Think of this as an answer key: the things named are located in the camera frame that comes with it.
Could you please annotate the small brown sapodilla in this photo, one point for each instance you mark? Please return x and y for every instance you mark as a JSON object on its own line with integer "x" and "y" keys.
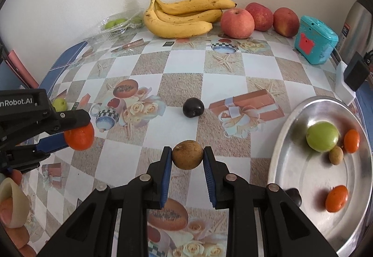
{"x": 336, "y": 155}

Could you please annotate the black charger block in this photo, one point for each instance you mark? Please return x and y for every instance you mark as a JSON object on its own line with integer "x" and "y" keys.
{"x": 355, "y": 71}

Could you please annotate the dark red apple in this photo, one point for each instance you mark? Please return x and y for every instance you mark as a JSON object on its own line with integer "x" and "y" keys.
{"x": 260, "y": 16}

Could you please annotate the orange persimmon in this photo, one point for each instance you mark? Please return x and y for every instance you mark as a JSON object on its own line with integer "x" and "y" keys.
{"x": 17, "y": 236}

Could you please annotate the yellow banana bunch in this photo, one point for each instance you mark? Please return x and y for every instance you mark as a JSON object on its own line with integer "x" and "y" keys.
{"x": 174, "y": 26}

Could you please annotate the pink board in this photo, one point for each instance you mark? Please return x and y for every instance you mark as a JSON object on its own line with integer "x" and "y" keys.
{"x": 20, "y": 67}

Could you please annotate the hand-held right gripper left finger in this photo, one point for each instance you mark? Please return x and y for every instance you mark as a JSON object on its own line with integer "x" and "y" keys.
{"x": 166, "y": 175}

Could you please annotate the large pale red apple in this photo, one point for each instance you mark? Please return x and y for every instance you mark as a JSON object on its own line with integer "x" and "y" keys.
{"x": 236, "y": 23}

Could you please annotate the silver oval metal tray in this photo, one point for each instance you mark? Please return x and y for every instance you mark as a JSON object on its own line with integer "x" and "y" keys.
{"x": 306, "y": 175}

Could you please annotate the large brown sapodilla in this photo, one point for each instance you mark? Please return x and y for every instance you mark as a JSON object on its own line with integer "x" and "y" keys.
{"x": 187, "y": 155}

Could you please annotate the large orange mandarin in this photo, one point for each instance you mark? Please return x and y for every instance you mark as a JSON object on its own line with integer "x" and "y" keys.
{"x": 81, "y": 138}

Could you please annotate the small orange mandarin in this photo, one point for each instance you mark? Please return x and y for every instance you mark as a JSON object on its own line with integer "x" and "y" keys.
{"x": 336, "y": 198}

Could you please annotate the orange mandarin with stem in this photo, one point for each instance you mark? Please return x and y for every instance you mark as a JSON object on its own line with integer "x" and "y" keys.
{"x": 351, "y": 141}

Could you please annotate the silver thermos flask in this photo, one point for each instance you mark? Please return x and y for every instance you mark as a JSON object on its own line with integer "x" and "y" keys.
{"x": 354, "y": 26}

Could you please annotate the teal plastic box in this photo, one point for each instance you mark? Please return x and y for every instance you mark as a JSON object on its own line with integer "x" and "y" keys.
{"x": 316, "y": 41}

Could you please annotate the dark purple plum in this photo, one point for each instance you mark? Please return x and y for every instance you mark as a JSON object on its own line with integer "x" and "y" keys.
{"x": 193, "y": 107}
{"x": 295, "y": 197}

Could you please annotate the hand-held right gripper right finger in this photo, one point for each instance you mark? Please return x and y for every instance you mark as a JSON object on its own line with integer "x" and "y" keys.
{"x": 209, "y": 178}

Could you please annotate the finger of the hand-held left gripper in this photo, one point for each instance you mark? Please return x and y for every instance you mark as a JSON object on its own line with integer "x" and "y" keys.
{"x": 54, "y": 143}
{"x": 72, "y": 118}

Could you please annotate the clear bag of green jujubes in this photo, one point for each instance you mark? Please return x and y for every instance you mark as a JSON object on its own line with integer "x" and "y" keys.
{"x": 122, "y": 22}

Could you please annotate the large green jujube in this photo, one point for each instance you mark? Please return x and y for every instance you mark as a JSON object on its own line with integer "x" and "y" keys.
{"x": 322, "y": 136}

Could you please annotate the beige foam fruit net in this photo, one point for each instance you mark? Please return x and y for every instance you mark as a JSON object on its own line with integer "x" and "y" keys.
{"x": 17, "y": 204}

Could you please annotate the white plastic stand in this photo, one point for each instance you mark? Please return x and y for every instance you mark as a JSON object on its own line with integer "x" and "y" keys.
{"x": 342, "y": 87}

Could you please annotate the small green jujube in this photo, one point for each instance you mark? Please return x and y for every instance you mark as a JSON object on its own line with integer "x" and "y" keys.
{"x": 59, "y": 104}

